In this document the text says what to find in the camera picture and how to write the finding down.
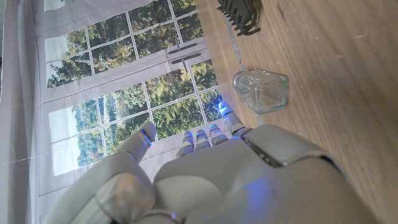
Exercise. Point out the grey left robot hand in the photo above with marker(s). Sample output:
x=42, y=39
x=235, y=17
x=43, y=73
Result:
x=236, y=180

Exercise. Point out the black hair claw clip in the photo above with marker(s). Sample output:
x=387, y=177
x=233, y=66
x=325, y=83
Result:
x=241, y=15

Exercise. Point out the small square clear glass bottle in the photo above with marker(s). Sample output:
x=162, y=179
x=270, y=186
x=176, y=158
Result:
x=264, y=91

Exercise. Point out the printed window backdrop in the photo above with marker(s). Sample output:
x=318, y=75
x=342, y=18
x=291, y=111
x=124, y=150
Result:
x=124, y=93

